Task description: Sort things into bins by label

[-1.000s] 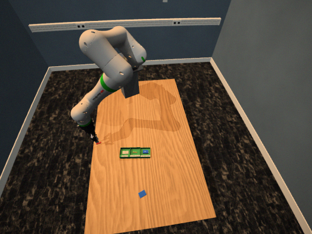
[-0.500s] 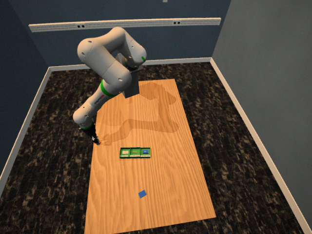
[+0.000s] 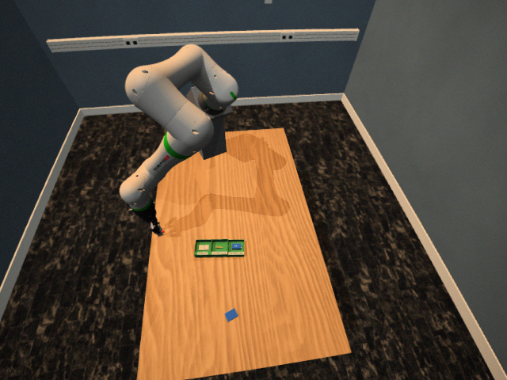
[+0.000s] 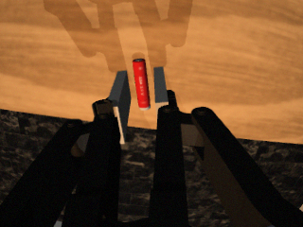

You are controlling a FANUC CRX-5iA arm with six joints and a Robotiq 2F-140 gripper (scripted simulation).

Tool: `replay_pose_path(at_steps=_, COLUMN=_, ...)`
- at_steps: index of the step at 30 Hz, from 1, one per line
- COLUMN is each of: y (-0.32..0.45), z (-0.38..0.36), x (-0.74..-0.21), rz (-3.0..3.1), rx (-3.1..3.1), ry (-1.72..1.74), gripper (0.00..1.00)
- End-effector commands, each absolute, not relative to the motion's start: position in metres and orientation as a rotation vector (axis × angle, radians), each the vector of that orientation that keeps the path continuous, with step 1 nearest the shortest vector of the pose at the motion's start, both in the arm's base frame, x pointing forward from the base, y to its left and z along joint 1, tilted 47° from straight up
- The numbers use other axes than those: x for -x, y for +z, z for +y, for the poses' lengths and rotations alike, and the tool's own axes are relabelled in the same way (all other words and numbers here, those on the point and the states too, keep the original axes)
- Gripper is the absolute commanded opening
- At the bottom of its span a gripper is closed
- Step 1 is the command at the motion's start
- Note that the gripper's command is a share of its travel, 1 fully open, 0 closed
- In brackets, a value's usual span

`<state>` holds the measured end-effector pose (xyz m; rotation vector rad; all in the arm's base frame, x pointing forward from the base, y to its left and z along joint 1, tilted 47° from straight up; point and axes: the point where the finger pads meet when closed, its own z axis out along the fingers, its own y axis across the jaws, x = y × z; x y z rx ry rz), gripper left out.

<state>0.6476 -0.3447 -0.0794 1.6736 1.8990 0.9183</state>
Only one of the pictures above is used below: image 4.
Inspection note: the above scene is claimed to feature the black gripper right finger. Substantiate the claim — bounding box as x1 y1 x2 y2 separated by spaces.
148 66 303 227

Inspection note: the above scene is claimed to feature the red battery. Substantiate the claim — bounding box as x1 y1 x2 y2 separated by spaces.
133 59 151 111

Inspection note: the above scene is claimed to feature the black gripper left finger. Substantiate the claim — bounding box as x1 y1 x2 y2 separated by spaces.
0 70 132 227

